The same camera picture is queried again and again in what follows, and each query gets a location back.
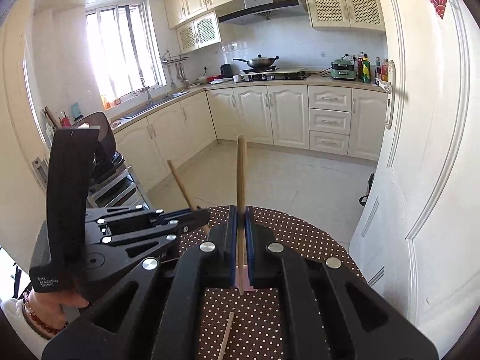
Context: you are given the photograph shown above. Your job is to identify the wooden chopstick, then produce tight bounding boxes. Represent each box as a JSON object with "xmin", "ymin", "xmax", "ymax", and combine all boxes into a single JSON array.
[
  {"xmin": 217, "ymin": 311, "xmax": 234, "ymax": 360},
  {"xmin": 167, "ymin": 159, "xmax": 210, "ymax": 236},
  {"xmin": 236, "ymin": 135, "xmax": 247, "ymax": 296}
]

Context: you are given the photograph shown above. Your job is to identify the kitchen window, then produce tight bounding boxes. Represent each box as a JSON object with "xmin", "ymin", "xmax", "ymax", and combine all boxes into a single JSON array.
[{"xmin": 85, "ymin": 2, "xmax": 165, "ymax": 108}]

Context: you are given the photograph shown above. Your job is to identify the person's left hand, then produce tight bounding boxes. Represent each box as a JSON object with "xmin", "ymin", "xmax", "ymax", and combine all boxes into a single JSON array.
[{"xmin": 23, "ymin": 289, "xmax": 89, "ymax": 339}]

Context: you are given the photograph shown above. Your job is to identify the metal storage rack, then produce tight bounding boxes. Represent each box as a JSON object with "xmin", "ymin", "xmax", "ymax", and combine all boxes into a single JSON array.
[{"xmin": 86, "ymin": 164, "xmax": 151, "ymax": 209}]

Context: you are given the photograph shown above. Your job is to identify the pink cylindrical utensil holder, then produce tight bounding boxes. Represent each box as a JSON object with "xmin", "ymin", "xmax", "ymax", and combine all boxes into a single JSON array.
[{"xmin": 234, "ymin": 264, "xmax": 255, "ymax": 292}]

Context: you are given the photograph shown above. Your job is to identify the black rice cooker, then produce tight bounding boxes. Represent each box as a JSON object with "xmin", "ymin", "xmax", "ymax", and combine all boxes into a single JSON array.
[{"xmin": 85, "ymin": 111, "xmax": 124, "ymax": 186}]

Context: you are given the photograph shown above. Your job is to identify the brown polka dot tablecloth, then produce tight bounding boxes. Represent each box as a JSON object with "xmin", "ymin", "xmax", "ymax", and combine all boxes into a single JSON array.
[{"xmin": 192, "ymin": 206, "xmax": 363, "ymax": 359}]

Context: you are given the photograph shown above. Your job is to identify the sink faucet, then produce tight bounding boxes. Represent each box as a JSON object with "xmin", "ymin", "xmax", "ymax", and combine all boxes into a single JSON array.
[{"xmin": 140, "ymin": 77, "xmax": 152, "ymax": 107}]

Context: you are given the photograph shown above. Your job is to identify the white door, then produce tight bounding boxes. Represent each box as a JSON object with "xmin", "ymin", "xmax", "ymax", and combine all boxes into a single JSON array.
[{"xmin": 350, "ymin": 0, "xmax": 479, "ymax": 359}]

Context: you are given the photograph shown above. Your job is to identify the cream lower cabinets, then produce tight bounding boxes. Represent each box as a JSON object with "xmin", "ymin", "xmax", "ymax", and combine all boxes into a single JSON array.
[{"xmin": 114, "ymin": 85, "xmax": 387, "ymax": 190}]

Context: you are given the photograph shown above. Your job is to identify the black electric kettle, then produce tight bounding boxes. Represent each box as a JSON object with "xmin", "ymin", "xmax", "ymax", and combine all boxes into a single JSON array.
[{"xmin": 220, "ymin": 63, "xmax": 233, "ymax": 78}]

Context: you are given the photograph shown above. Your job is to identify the gas stove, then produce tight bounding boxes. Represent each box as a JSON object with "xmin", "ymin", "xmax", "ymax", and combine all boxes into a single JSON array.
[{"xmin": 233, "ymin": 66, "xmax": 310, "ymax": 83}]

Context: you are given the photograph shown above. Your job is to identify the wok with lid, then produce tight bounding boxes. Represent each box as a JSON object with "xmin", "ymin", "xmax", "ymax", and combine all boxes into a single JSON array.
[{"xmin": 233, "ymin": 55, "xmax": 279, "ymax": 69}]

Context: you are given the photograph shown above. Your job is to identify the green countertop appliance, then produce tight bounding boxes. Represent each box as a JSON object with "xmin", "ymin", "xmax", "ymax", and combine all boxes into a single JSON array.
[{"xmin": 330, "ymin": 55, "xmax": 356, "ymax": 80}]

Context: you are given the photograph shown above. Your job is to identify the dark sauce bottle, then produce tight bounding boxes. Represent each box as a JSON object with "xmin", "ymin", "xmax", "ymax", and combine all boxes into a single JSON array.
[{"xmin": 375, "ymin": 57, "xmax": 382, "ymax": 86}]

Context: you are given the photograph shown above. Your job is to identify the green yellow bottle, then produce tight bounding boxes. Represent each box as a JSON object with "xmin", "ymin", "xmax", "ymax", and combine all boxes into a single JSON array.
[{"xmin": 361, "ymin": 54, "xmax": 371, "ymax": 84}]

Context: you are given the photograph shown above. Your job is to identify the red label bottle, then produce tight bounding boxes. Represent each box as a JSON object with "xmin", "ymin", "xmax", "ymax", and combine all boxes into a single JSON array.
[{"xmin": 381, "ymin": 58, "xmax": 389, "ymax": 81}]

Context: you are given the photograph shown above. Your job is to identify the black range hood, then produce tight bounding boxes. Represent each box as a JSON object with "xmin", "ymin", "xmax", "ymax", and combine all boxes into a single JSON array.
[{"xmin": 218, "ymin": 0, "xmax": 308, "ymax": 25}]

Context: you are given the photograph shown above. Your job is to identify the red bead bracelet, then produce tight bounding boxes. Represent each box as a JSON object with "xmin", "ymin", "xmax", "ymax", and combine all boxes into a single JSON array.
[{"xmin": 22, "ymin": 290, "xmax": 69, "ymax": 337}]

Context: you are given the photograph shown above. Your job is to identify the wall utensil rack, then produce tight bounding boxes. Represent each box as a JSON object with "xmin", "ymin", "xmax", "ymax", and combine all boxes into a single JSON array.
[{"xmin": 160, "ymin": 49, "xmax": 190, "ymax": 90}]

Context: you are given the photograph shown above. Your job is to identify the silver door handle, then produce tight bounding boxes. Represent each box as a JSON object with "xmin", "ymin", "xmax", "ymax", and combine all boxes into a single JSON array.
[{"xmin": 378, "ymin": 59, "xmax": 396, "ymax": 130}]

